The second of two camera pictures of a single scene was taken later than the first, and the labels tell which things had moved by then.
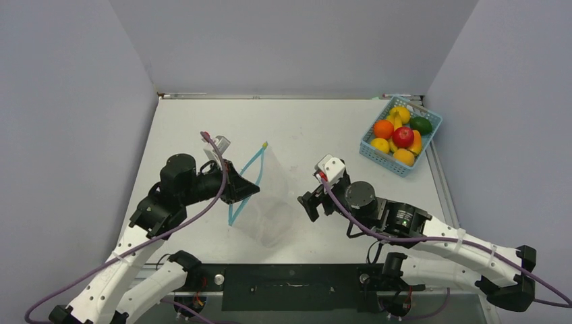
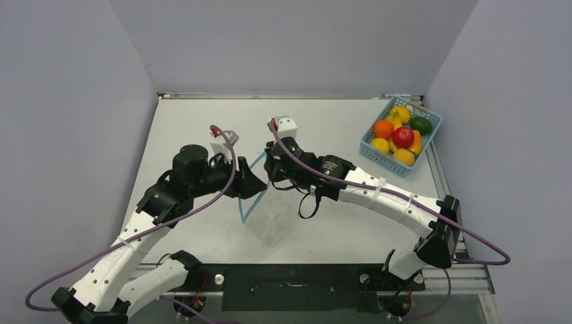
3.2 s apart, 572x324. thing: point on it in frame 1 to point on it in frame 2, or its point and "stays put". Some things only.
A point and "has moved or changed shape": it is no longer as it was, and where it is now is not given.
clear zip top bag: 266,215 has moved or changed shape
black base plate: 293,287 stays put
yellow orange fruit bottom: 405,156 stays put
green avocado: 421,124 stays put
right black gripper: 310,200 to 273,175
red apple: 403,137 stays put
